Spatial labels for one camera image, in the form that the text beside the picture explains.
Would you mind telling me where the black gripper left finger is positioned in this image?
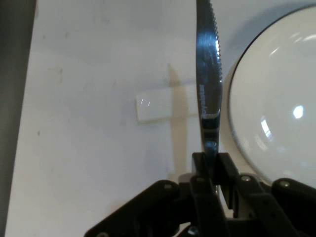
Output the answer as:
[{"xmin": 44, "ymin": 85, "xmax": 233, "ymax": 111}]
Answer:
[{"xmin": 83, "ymin": 152, "xmax": 230, "ymax": 237}]

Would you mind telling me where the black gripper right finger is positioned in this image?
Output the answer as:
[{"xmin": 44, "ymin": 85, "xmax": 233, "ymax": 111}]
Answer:
[{"xmin": 214, "ymin": 152, "xmax": 316, "ymax": 237}]

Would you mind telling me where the silver serrated table knife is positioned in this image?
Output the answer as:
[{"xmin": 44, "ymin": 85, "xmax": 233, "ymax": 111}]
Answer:
[{"xmin": 195, "ymin": 0, "xmax": 224, "ymax": 186}]

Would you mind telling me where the white ceramic cutlery rest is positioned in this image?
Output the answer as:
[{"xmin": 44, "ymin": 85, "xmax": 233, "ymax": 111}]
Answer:
[{"xmin": 134, "ymin": 85, "xmax": 200, "ymax": 123}]

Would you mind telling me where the white plate with dark rim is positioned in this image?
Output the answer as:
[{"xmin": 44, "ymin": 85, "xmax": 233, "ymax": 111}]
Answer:
[{"xmin": 223, "ymin": 4, "xmax": 316, "ymax": 191}]

